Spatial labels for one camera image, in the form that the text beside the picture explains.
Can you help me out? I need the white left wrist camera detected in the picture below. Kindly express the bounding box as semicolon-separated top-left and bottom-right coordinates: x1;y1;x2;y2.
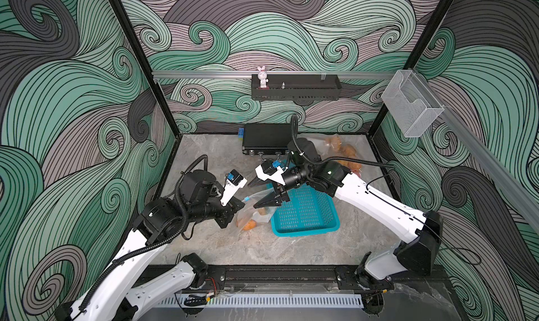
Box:
220;169;247;206

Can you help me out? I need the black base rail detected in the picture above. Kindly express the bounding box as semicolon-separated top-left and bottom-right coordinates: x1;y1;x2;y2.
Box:
138;263;397;286

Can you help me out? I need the white pink bunny figurine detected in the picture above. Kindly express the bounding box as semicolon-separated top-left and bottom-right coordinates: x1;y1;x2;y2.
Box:
257;66;269;89

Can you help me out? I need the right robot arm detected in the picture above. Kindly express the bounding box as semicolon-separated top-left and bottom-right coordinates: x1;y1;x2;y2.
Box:
248;116;443;282

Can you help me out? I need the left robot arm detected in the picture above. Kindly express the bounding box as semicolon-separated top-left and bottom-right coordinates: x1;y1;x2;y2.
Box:
53;154;247;320

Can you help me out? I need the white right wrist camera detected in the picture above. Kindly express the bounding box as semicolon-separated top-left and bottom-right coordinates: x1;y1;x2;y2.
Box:
255;160;285;185

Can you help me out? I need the black aluminium case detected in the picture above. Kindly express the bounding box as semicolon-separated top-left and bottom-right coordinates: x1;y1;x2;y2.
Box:
242;123;292;156

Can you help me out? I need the clear acrylic wall holder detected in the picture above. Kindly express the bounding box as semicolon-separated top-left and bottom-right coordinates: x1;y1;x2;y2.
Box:
382;69;444;138

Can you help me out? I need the teal plastic basket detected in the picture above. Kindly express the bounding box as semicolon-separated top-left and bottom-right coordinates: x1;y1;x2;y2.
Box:
271;184;341;238

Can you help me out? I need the white slotted cable duct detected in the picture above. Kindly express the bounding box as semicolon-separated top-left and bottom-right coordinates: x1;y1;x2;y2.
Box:
157;294;364;309

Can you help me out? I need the black wall shelf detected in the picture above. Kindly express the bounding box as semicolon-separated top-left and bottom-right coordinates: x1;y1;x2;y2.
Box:
251;74;342;105

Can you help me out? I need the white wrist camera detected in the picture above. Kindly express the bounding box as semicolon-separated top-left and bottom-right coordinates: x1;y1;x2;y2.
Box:
255;160;285;185
220;169;247;206

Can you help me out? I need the clear blue-zipper bag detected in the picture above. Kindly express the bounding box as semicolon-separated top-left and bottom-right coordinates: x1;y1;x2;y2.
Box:
299;133;359;159
233;189;277;232

